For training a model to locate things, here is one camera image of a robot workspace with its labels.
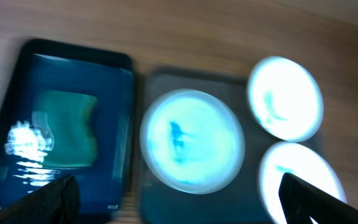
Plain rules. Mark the green yellow sponge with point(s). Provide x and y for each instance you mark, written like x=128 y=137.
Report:
x=65 y=119

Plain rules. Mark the white plate blue stains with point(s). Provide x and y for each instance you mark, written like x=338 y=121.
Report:
x=192 y=141

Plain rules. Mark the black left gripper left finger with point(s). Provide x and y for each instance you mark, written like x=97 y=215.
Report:
x=58 y=202

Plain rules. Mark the dark grey work tray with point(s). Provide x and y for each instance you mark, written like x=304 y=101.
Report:
x=239 y=201

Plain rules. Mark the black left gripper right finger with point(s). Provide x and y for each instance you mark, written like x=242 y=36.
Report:
x=303 y=203

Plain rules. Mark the dark blue water tray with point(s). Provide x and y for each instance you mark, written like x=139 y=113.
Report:
x=50 y=65

